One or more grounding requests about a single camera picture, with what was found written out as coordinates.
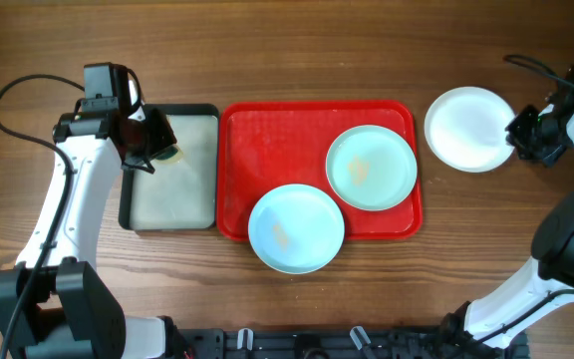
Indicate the white round plate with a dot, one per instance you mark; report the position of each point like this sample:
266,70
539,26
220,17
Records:
465,128

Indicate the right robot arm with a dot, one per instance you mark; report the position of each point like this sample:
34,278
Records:
484,327

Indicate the light blue front plate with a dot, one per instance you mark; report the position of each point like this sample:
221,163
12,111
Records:
296,229

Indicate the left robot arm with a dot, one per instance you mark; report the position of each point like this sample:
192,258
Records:
53,304

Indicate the green yellow sponge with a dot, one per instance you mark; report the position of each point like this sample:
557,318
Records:
172,154

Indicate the teal plate on right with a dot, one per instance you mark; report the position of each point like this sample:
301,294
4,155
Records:
371,168

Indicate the black water basin tray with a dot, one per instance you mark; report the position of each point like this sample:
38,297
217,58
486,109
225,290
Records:
182,195

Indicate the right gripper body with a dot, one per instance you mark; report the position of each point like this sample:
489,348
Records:
519,132

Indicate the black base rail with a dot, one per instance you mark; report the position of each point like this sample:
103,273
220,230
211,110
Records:
396,343

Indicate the red plastic tray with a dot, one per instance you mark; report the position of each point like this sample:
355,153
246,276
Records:
263,145

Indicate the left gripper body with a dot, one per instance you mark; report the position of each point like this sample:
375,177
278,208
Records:
157,132

